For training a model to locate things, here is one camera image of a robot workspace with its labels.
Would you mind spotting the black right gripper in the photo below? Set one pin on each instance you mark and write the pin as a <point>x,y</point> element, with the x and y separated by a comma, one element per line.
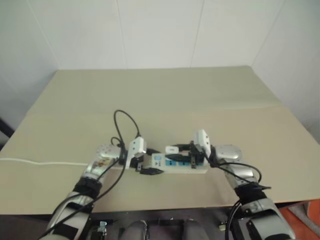
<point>196,157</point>

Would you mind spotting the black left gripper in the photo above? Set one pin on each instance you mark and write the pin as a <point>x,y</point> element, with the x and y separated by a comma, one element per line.
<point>139,167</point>

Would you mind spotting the white charger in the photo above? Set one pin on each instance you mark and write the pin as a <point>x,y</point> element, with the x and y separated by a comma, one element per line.
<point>172,150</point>

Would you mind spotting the white power strip blue sockets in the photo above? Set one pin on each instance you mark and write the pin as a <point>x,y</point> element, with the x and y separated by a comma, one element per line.
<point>185,169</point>

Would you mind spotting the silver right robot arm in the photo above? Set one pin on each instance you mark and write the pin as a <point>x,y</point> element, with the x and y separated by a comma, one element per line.
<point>228,151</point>

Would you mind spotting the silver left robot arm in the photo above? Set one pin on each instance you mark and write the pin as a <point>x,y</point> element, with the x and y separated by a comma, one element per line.
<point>94,170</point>

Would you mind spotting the dark grey rounded shape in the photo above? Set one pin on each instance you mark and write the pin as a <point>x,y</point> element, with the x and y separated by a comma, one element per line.
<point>192,231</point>
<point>135,231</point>

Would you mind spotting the small beige connector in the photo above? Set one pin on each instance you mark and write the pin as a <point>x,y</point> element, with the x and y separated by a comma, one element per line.
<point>221,226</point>

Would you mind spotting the orange object on floor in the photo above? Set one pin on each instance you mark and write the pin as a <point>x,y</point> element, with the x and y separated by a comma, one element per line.
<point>313,217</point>

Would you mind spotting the dark object beside table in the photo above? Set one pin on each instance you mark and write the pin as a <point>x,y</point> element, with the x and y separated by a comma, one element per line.
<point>5,130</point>

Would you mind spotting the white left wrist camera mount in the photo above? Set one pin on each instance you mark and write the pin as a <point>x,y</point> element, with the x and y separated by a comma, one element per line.
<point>137,145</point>

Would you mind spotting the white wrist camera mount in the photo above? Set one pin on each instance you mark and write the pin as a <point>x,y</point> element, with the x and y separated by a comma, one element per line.
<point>137,145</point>
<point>203,140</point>

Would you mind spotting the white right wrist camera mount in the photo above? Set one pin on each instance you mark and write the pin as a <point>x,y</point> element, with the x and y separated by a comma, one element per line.
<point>203,140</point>

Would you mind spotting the black frame under table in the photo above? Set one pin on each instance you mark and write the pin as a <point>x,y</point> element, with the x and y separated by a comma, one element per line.
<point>165,225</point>

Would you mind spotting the small metal bracket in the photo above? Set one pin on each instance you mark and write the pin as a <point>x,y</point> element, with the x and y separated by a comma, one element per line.
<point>102,226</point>

